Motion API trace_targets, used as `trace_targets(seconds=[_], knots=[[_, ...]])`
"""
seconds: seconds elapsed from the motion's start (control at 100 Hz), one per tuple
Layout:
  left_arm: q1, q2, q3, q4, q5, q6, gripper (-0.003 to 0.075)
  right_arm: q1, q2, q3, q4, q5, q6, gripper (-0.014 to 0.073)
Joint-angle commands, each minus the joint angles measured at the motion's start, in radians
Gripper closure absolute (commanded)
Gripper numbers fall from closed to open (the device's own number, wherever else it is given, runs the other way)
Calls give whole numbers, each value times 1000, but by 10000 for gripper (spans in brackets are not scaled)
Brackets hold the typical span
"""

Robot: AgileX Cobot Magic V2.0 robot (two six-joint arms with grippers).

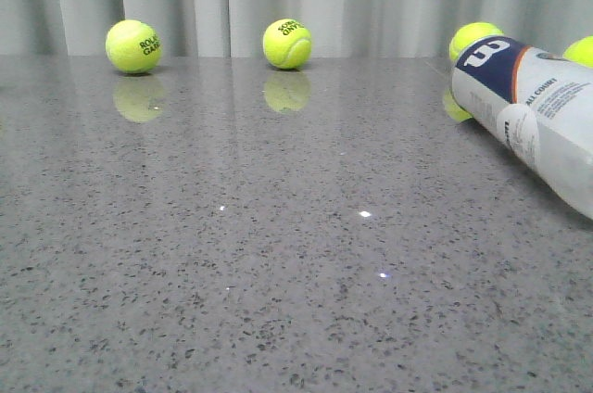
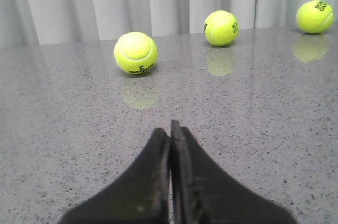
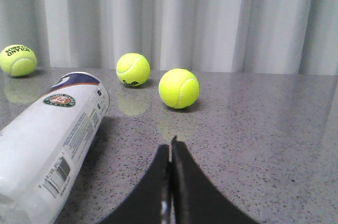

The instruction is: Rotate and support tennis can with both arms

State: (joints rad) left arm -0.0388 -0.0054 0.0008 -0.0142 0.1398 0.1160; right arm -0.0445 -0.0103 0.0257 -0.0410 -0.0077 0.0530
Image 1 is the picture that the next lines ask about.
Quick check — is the white blue tennis ball can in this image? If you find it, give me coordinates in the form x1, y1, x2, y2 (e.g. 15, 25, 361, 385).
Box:
451, 35, 592, 217

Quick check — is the centre tennis ball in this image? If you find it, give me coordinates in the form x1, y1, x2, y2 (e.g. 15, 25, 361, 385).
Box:
262, 19, 312, 70

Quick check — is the tennis ball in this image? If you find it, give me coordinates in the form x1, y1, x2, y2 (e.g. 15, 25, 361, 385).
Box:
262, 19, 312, 70
105, 19, 161, 74
448, 21, 504, 63
562, 35, 593, 68

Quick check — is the far left tennis ball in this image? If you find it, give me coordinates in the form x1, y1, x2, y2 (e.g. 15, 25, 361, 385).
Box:
105, 19, 161, 74

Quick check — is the far right tennis ball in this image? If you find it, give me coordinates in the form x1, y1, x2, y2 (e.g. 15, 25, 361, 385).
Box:
562, 35, 593, 68

